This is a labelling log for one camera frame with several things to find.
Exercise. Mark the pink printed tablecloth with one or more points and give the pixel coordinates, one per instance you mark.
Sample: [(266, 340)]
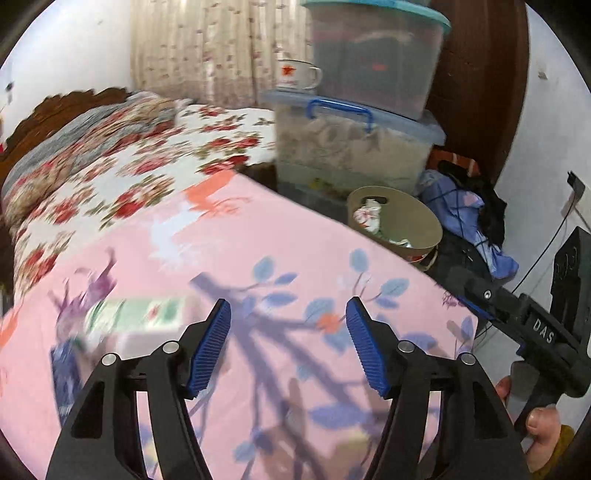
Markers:
[(277, 240)]

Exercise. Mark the carved wooden headboard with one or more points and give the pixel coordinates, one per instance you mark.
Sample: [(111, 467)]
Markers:
[(55, 104)]

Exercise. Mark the blue patterned packet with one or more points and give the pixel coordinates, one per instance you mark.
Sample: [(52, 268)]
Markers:
[(67, 374)]

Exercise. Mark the storage box teal lid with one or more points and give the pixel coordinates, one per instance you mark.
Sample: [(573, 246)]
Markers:
[(378, 60)]

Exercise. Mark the blue cloth pile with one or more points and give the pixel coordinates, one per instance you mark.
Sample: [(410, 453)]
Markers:
[(443, 194)]

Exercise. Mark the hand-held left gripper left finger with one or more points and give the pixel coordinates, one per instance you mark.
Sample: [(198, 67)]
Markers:
[(210, 350)]

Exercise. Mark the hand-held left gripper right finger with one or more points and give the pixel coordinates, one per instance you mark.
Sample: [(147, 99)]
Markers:
[(367, 350)]

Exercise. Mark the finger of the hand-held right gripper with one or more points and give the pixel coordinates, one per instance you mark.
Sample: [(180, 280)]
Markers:
[(480, 288)]

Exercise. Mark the leaf patterned curtain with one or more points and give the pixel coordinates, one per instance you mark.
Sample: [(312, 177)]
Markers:
[(207, 46)]

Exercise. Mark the red striped cloth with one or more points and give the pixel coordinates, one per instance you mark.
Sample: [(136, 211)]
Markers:
[(464, 164)]

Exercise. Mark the person's right hand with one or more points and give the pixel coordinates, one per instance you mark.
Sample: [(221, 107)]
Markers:
[(542, 429)]

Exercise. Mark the black cloth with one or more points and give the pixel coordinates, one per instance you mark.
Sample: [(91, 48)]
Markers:
[(494, 217)]

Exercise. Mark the white floral bedsheet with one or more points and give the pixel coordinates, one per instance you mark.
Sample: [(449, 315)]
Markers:
[(138, 184)]

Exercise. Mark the floral quilt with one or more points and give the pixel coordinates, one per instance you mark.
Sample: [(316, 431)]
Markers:
[(69, 138)]

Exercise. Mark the dark brown door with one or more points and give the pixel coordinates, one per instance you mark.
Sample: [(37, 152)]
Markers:
[(475, 92)]

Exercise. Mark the beige wastebasket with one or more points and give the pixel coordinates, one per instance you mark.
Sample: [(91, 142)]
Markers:
[(415, 221)]

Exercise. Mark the wall socket with black plug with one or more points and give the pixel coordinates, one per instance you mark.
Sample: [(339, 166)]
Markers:
[(577, 180)]

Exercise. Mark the white enamel mug red star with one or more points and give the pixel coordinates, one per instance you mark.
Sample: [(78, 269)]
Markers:
[(291, 74)]

